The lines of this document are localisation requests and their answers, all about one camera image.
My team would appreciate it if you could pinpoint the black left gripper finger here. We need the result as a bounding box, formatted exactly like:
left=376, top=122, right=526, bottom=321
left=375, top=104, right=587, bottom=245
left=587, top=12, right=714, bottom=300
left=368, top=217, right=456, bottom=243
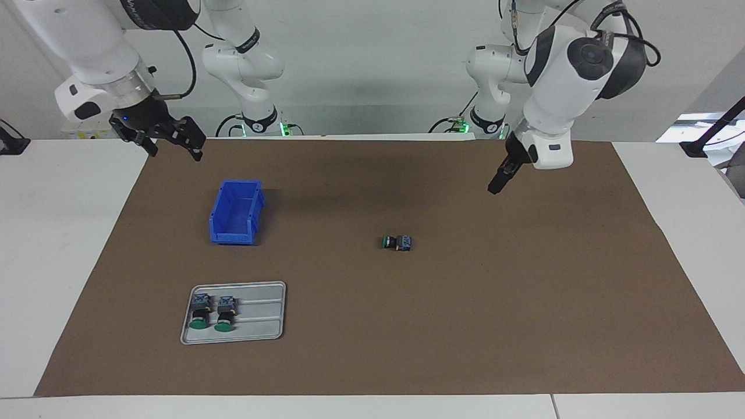
left=488, top=165, right=519, bottom=196

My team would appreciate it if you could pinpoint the white box yellow label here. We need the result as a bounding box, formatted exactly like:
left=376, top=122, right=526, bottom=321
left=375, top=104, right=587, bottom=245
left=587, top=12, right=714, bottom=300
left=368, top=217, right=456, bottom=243
left=61, top=119, right=117, bottom=139

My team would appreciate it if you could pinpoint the blue plastic bin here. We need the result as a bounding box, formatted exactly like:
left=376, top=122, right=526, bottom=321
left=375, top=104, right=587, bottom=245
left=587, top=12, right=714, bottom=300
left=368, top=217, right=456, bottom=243
left=208, top=179, right=266, bottom=245

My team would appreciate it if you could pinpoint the black stand base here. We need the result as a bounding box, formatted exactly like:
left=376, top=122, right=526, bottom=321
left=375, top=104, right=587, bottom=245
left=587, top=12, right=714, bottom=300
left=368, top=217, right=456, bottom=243
left=0, top=119, right=31, bottom=155

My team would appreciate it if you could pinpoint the brown table mat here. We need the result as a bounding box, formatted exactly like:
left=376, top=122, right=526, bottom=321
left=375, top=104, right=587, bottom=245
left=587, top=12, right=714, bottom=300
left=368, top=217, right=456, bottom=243
left=34, top=138, right=745, bottom=397

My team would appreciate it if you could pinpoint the grey metal tray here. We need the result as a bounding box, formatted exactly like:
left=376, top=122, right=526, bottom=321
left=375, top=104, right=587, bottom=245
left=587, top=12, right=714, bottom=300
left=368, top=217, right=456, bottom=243
left=180, top=281, right=287, bottom=345

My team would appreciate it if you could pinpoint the grey chair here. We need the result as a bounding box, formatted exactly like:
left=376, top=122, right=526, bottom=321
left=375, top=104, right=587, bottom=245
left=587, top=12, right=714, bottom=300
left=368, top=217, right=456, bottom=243
left=715, top=158, right=745, bottom=200

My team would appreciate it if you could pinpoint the black right base cable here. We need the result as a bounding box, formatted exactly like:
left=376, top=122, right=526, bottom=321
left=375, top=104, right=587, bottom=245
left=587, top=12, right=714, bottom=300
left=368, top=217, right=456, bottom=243
left=215, top=113, right=245, bottom=137

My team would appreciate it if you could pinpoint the black base cable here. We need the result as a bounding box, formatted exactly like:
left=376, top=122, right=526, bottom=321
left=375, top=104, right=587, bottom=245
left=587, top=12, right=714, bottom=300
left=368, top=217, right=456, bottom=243
left=215, top=113, right=245, bottom=137
left=429, top=90, right=481, bottom=133

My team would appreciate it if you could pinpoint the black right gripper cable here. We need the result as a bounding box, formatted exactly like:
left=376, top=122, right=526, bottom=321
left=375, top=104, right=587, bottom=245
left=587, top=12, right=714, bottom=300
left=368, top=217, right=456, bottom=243
left=152, top=29, right=197, bottom=100

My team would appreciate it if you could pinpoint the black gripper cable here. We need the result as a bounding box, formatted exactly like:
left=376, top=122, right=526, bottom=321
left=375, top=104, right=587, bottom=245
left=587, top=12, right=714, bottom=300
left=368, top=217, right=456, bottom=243
left=152, top=29, right=197, bottom=100
left=501, top=0, right=662, bottom=68

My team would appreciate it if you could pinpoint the black left base cable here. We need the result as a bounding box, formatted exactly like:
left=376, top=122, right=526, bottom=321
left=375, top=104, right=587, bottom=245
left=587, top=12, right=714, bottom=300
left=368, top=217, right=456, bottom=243
left=429, top=90, right=481, bottom=133

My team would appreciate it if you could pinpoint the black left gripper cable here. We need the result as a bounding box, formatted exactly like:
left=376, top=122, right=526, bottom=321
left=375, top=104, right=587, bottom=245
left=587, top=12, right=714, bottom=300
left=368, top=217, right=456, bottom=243
left=501, top=0, right=662, bottom=68

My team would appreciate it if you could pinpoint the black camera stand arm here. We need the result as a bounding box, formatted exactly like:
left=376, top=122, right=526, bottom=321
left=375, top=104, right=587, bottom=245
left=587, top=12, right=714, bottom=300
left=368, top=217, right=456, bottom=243
left=680, top=96, right=745, bottom=159

